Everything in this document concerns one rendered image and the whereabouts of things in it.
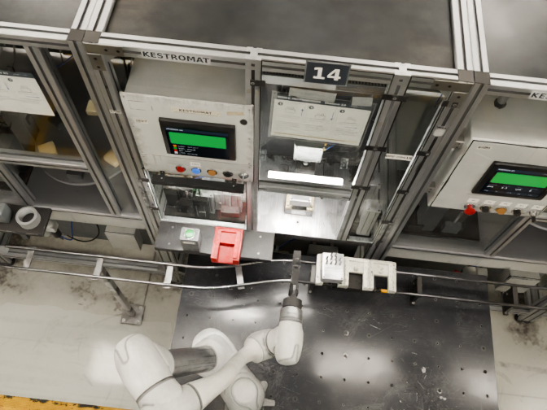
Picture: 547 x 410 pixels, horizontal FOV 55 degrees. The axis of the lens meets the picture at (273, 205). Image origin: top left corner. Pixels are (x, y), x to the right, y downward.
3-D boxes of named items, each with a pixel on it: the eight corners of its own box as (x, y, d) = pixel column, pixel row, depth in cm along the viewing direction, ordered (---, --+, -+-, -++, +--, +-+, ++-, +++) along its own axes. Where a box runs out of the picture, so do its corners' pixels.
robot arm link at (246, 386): (240, 427, 219) (238, 422, 200) (216, 390, 226) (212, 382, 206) (271, 403, 224) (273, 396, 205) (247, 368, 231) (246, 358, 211)
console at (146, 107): (143, 176, 201) (116, 100, 160) (159, 117, 214) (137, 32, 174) (251, 188, 200) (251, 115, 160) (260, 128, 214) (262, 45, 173)
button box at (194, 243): (182, 249, 237) (179, 238, 226) (185, 233, 240) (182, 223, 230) (199, 251, 237) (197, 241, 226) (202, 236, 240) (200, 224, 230)
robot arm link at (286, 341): (289, 317, 195) (267, 323, 204) (285, 359, 188) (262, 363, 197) (309, 324, 201) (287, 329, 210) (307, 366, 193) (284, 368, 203)
